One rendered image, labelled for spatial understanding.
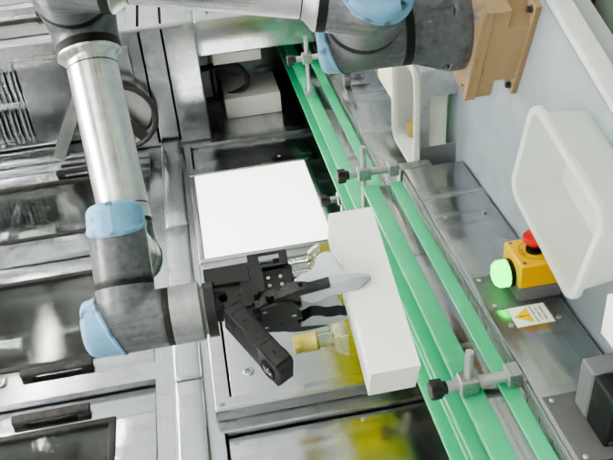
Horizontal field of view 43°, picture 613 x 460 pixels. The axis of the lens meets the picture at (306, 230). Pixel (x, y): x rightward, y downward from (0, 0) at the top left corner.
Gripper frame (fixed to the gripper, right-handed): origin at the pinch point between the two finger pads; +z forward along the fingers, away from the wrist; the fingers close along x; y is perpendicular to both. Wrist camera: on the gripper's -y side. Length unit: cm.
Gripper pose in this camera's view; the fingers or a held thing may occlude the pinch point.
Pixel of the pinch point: (361, 297)
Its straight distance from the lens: 100.4
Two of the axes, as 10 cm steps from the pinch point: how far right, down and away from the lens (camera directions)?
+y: -1.9, -8.0, 5.7
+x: 0.0, 5.8, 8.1
